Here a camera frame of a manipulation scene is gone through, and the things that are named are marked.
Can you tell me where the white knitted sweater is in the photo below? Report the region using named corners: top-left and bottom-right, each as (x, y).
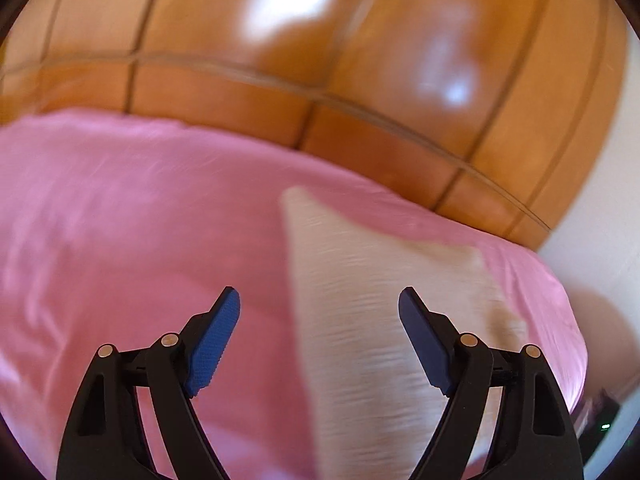
top-left (280, 186), bottom-right (531, 480)

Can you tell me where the wooden panelled headboard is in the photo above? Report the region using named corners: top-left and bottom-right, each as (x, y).
top-left (0, 0), bottom-right (632, 252)

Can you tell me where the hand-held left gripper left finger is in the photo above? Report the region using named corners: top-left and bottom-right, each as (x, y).
top-left (56, 286), bottom-right (242, 480)

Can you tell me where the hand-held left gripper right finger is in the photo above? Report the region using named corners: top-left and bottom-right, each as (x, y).
top-left (398, 286), bottom-right (585, 480)

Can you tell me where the pink bedspread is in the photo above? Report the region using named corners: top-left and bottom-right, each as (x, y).
top-left (0, 112), bottom-right (589, 480)

